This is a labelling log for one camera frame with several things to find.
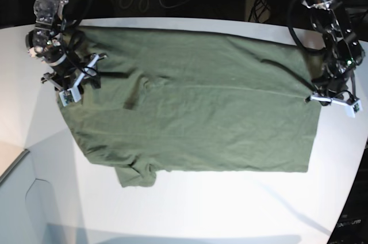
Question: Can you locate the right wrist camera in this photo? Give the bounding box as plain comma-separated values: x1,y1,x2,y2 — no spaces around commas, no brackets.
59,88,81,107

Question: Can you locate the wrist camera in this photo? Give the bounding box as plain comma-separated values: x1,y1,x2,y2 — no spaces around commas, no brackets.
59,88,81,107
346,100,363,118

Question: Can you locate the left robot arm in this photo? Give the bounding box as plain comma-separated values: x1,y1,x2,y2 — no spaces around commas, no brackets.
287,0,365,112

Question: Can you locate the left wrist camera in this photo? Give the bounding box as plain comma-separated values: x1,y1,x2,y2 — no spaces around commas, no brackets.
346,100,363,118

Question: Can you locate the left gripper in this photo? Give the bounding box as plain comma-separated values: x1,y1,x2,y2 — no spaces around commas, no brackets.
304,78,359,106

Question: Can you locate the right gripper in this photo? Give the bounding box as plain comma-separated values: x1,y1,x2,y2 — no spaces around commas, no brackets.
41,52,107,93

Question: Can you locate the olive green t-shirt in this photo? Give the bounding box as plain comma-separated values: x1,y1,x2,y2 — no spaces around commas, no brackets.
60,26,320,187

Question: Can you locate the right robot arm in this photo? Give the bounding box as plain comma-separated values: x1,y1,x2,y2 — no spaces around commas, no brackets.
25,0,101,92

